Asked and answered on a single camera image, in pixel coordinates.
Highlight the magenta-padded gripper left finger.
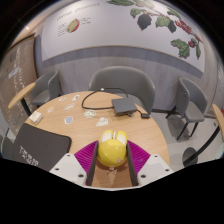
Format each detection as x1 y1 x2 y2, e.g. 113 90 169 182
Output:
49 140 100 187

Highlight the dark grey flat box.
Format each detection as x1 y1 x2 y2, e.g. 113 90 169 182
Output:
111 96 139 117

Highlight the grey upholstered chair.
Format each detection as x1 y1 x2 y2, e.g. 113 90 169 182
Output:
87 65 156 116
31 69 63 108
165 76 209 141

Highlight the small white box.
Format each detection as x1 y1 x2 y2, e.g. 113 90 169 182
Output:
28 110 44 125

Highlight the yellow computer mouse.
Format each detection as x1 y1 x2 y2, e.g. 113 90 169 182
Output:
96 129 129 168

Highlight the black mouse pad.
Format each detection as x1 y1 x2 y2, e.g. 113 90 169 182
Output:
12 122 73 173

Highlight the black cable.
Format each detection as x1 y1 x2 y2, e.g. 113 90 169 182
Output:
81 87 130 111

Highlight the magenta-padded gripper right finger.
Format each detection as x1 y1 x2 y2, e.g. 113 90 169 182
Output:
125 139 175 187

